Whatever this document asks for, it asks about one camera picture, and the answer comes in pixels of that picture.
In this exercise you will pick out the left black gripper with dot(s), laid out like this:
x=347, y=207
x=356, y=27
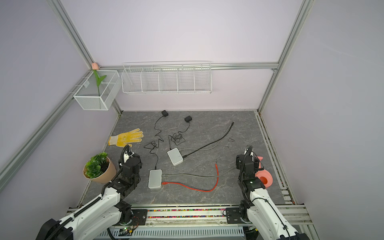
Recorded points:
x=120, y=165

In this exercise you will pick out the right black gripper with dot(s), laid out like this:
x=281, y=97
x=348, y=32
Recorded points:
x=256, y=165

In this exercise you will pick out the white network switch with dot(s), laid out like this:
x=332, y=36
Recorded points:
x=155, y=179
x=175, y=156

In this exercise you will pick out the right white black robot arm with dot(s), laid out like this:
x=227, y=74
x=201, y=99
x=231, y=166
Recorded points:
x=257, y=206

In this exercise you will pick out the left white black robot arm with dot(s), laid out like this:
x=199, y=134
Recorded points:
x=104, y=211

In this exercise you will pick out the pink watering can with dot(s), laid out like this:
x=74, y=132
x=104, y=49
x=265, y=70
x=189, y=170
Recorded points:
x=263, y=175

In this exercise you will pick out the green potted plant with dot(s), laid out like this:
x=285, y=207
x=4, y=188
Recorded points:
x=100, y=169

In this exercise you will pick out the yellow work glove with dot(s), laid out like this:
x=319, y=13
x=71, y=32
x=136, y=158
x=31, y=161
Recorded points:
x=127, y=138

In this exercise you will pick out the small white mesh basket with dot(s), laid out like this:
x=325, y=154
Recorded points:
x=87, y=94

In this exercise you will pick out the artificial pink tulip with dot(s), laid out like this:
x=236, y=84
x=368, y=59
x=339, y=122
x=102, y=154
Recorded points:
x=99, y=79

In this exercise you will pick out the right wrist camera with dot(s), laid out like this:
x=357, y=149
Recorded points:
x=249, y=151

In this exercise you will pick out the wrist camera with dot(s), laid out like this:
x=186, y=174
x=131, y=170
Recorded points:
x=127, y=153
x=249, y=151

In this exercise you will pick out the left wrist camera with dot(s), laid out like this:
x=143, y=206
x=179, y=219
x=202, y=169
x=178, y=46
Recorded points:
x=127, y=153

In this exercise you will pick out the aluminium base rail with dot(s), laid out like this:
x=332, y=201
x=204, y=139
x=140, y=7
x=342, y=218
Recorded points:
x=200, y=222

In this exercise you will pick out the long white wire basket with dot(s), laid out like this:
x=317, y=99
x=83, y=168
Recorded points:
x=167, y=77

